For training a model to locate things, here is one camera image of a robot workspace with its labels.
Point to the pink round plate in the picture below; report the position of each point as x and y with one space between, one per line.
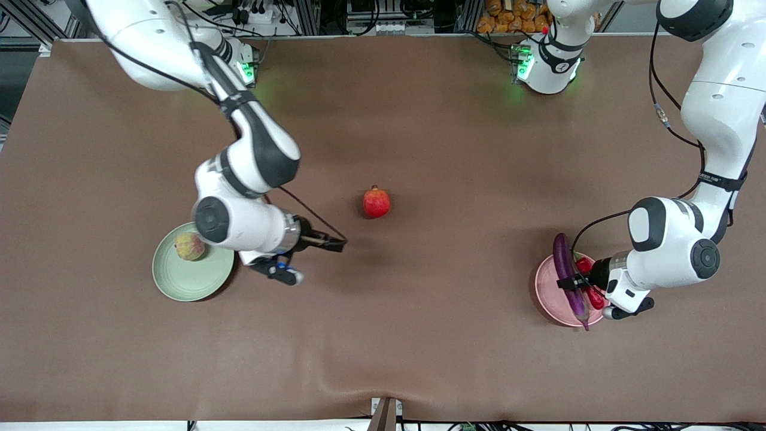
550 293

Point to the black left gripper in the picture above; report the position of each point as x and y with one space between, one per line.
596 274

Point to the brown table mat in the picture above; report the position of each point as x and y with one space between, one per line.
383 341

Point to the red pomegranate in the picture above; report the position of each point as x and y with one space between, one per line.
377 203

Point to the aluminium frame profile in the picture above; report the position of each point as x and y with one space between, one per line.
36 21

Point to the red chili pepper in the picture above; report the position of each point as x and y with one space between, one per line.
595 298

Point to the grey table edge bracket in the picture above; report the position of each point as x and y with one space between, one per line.
385 414

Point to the pale green round plate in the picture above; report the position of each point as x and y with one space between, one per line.
185 281

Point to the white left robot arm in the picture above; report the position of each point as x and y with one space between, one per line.
670 251

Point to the white power strip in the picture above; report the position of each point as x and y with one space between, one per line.
254 13

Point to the orange snack bags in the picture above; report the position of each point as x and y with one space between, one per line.
508 15

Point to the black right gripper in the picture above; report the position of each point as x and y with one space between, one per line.
306 232

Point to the purple eggplant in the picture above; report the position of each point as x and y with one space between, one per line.
562 257

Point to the yellow pink peach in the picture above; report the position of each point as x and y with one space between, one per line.
190 246

